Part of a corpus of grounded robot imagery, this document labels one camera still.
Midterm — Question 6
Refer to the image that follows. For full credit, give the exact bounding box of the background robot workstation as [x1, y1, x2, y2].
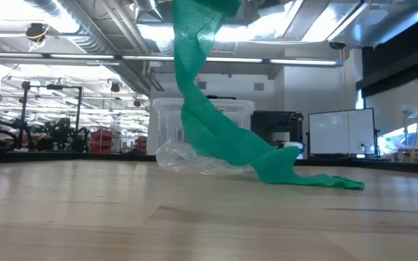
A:
[0, 81, 91, 153]

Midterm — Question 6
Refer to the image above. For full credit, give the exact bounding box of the hanging black cable reel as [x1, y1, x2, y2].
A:
[24, 22, 49, 52]

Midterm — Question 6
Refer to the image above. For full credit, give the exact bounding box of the white cylinder container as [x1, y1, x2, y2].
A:
[283, 141, 305, 160]

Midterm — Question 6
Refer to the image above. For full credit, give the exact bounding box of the red storage bin rack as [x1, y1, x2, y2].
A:
[89, 128, 115, 154]
[134, 136, 148, 155]

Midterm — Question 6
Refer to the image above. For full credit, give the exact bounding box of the clear plastic storage box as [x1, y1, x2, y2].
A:
[152, 107, 253, 162]

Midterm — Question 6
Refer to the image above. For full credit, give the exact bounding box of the black metal table frame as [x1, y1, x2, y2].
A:
[0, 150, 418, 175]

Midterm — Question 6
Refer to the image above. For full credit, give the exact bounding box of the clear zipper bag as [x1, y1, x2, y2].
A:
[155, 138, 259, 175]

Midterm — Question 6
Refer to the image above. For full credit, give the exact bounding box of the whiteboard on stand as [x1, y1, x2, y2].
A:
[306, 107, 380, 159]

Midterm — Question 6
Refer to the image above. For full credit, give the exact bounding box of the black 3D printer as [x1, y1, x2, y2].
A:
[250, 110, 304, 149]

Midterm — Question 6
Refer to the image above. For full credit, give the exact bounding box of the green elastic bandage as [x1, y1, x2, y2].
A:
[171, 0, 366, 191]

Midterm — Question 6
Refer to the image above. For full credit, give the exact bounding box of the long ceiling light bar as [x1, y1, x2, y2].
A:
[0, 51, 344, 69]

